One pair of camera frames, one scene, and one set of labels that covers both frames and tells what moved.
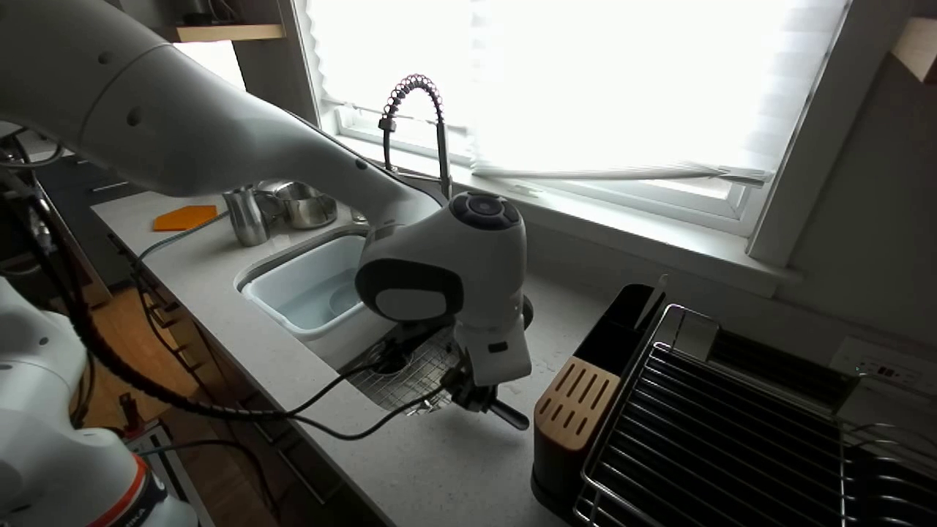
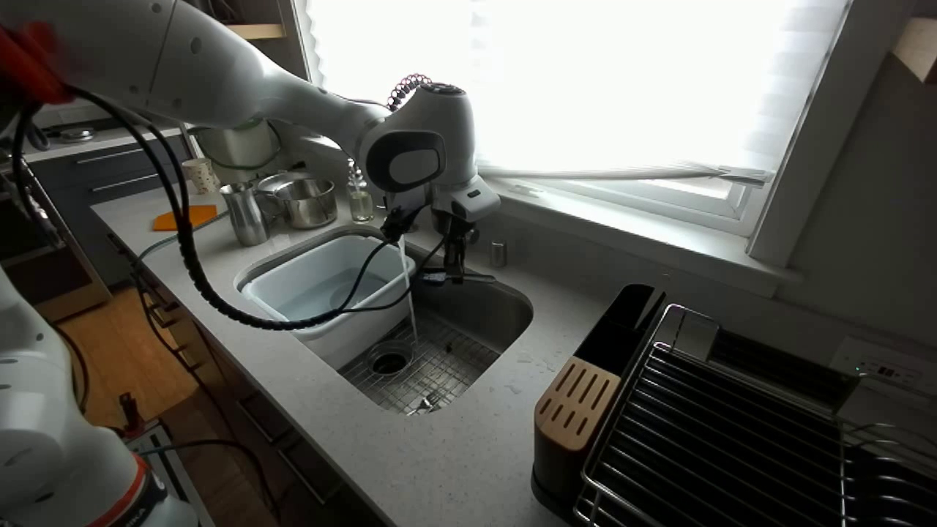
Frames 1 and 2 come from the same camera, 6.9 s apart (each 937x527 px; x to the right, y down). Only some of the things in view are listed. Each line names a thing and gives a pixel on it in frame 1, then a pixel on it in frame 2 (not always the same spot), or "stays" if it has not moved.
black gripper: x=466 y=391 to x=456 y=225
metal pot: x=296 y=203 stays
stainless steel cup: x=248 y=210 stays
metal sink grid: x=410 y=377 stays
